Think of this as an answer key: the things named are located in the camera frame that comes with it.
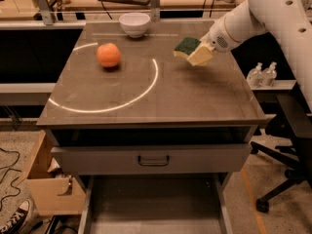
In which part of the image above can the open grey middle drawer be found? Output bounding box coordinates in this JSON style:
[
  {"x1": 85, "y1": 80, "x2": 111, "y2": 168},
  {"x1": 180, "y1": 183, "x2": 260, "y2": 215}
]
[{"x1": 78, "y1": 174, "x2": 234, "y2": 234}]

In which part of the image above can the grey top drawer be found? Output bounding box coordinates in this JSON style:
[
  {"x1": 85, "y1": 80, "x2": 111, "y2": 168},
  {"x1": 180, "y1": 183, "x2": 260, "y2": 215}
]
[{"x1": 52, "y1": 143, "x2": 251, "y2": 176}]

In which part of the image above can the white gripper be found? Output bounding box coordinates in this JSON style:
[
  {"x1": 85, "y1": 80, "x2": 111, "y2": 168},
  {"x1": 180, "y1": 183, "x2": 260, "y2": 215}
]
[{"x1": 187, "y1": 17, "x2": 241, "y2": 66}]

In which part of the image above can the middle metal frame post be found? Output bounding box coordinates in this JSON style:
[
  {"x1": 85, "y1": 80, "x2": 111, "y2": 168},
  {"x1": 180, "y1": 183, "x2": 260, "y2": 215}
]
[{"x1": 150, "y1": 0, "x2": 160, "y2": 21}]

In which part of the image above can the left clear plastic bottle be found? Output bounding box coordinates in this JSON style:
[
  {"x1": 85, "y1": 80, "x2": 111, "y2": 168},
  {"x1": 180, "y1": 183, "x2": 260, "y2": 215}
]
[{"x1": 247, "y1": 62, "x2": 262, "y2": 88}]

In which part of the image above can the black and white sneaker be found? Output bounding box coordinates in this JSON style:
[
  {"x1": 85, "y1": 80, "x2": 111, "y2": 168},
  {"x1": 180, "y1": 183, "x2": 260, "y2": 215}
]
[{"x1": 0, "y1": 200, "x2": 33, "y2": 234}]

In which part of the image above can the green and yellow sponge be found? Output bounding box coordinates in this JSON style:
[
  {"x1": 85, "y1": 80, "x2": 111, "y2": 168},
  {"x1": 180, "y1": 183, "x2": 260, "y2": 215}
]
[{"x1": 174, "y1": 37, "x2": 201, "y2": 59}]

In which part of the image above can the white ceramic bowl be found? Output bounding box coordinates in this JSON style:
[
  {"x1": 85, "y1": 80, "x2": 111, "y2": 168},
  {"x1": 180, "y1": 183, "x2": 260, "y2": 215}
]
[{"x1": 119, "y1": 13, "x2": 150, "y2": 38}]

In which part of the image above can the orange fruit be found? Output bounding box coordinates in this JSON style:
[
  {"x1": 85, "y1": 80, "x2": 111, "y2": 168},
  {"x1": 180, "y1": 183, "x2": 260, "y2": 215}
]
[{"x1": 97, "y1": 43, "x2": 121, "y2": 68}]

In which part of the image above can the black office chair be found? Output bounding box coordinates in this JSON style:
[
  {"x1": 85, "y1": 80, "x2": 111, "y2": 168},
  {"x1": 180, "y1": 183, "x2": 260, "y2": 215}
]
[{"x1": 251, "y1": 85, "x2": 312, "y2": 213}]

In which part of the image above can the cardboard box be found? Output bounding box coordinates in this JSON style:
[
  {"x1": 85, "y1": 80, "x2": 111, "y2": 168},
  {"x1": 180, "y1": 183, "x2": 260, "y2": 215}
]
[{"x1": 18, "y1": 131, "x2": 86, "y2": 215}]

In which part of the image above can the grey drawer cabinet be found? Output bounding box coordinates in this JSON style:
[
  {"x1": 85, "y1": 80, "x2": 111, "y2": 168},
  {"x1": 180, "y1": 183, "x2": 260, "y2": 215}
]
[{"x1": 36, "y1": 19, "x2": 267, "y2": 234}]

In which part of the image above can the black floor cable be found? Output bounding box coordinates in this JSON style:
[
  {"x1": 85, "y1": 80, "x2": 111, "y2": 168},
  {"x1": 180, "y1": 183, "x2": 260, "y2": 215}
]
[{"x1": 0, "y1": 147, "x2": 23, "y2": 213}]

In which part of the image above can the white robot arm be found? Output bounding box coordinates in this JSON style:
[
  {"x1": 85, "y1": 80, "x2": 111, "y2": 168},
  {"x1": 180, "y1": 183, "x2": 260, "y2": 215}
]
[{"x1": 187, "y1": 0, "x2": 312, "y2": 109}]

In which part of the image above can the black drawer handle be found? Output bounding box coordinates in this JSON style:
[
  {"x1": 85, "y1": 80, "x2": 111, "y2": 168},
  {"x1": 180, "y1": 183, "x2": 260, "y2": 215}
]
[{"x1": 137, "y1": 156, "x2": 170, "y2": 167}]

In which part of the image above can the left metal frame post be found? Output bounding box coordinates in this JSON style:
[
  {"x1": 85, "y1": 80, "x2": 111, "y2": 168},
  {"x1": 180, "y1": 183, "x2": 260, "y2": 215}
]
[{"x1": 30, "y1": 0, "x2": 57, "y2": 26}]

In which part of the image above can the metal frame post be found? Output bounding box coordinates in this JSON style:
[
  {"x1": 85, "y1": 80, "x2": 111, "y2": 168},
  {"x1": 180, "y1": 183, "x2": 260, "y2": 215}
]
[
  {"x1": 150, "y1": 0, "x2": 160, "y2": 21},
  {"x1": 30, "y1": 0, "x2": 57, "y2": 26}
]

